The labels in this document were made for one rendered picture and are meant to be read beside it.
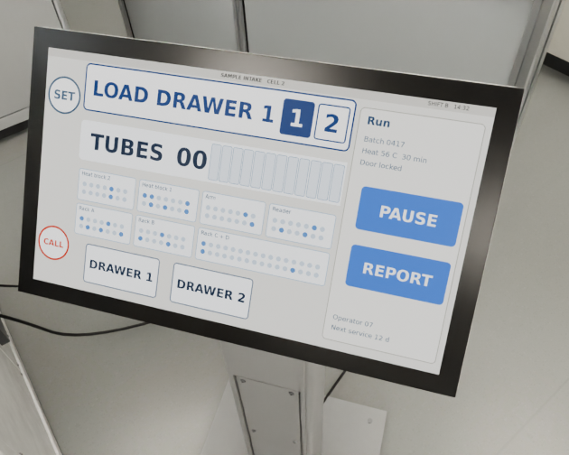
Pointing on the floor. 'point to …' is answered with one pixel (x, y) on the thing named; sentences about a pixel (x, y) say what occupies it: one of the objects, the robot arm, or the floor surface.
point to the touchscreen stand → (286, 411)
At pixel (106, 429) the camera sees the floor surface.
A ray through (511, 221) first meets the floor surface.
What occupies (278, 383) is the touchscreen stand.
